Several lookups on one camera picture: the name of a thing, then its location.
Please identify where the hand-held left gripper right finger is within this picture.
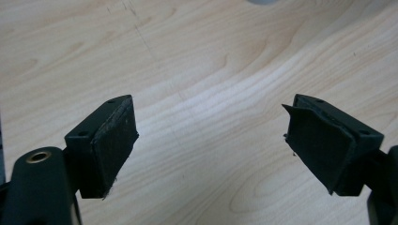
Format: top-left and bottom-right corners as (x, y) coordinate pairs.
(281, 93), (385, 197)

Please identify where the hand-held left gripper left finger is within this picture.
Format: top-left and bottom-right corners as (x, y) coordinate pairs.
(64, 94), (140, 200)

